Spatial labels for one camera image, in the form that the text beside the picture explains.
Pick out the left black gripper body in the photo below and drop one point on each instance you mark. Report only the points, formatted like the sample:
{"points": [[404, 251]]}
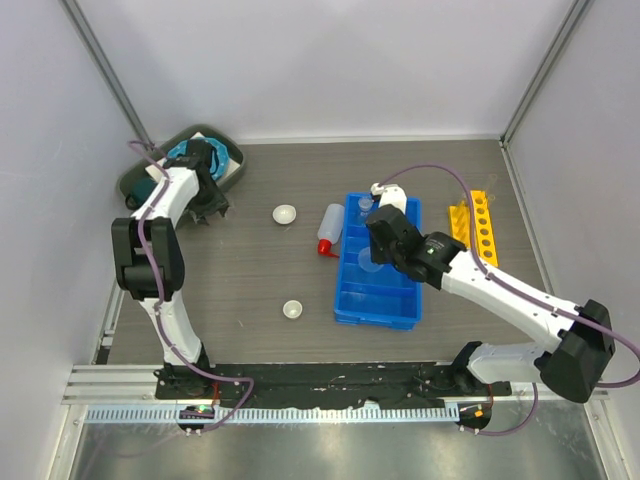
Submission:
{"points": [[206, 202]]}

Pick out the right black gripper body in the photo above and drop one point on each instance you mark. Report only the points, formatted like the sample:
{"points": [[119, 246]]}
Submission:
{"points": [[383, 255]]}

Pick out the blue divided plastic bin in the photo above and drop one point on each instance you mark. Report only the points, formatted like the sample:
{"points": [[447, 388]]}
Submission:
{"points": [[386, 298]]}

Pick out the white squeeze bottle red cap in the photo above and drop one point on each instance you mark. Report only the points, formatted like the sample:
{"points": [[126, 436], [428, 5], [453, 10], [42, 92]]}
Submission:
{"points": [[330, 229]]}

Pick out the yellow test tube rack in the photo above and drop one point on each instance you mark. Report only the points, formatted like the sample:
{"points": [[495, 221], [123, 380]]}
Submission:
{"points": [[464, 220]]}

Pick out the thin clear test tube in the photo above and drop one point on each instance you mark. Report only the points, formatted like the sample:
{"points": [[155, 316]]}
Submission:
{"points": [[489, 188]]}

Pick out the clear glass beaker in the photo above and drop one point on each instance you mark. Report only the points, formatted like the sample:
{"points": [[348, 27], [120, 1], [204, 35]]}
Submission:
{"points": [[224, 212]]}

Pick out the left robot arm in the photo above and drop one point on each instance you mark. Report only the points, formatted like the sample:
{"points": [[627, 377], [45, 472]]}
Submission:
{"points": [[148, 259]]}

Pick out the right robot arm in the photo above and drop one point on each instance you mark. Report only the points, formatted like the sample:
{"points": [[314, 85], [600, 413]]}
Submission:
{"points": [[568, 350]]}

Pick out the blue dotted plate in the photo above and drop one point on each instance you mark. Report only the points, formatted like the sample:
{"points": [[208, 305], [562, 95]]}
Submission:
{"points": [[220, 156]]}

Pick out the white square board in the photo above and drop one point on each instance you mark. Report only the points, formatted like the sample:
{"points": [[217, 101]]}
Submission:
{"points": [[233, 168]]}

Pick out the dark green mug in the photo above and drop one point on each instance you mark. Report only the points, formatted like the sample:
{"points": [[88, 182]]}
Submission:
{"points": [[140, 192]]}

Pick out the small white ceramic dish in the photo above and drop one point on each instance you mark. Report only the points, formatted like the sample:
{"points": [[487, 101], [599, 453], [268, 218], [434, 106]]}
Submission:
{"points": [[284, 214]]}

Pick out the grey-green plastic tray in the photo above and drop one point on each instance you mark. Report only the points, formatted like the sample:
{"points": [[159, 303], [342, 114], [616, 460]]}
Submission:
{"points": [[137, 172]]}

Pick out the small translucent plastic cup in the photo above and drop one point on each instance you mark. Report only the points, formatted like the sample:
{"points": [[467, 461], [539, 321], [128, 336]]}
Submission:
{"points": [[292, 309]]}

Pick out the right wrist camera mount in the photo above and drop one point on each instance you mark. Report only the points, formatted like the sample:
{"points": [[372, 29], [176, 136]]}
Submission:
{"points": [[389, 194]]}

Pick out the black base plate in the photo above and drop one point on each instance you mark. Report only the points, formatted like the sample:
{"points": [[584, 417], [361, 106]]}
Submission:
{"points": [[327, 386]]}

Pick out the white slotted cable duct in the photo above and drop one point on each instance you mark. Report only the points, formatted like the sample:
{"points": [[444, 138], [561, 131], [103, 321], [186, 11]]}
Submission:
{"points": [[178, 413]]}

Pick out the left aluminium frame post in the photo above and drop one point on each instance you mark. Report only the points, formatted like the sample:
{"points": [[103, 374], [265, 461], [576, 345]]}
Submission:
{"points": [[101, 61]]}

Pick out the aluminium frame post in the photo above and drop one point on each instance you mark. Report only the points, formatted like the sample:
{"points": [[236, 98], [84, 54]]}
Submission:
{"points": [[561, 39], [101, 61]]}

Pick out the right aluminium frame post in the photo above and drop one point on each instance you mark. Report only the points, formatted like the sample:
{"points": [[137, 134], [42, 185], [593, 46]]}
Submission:
{"points": [[561, 39]]}

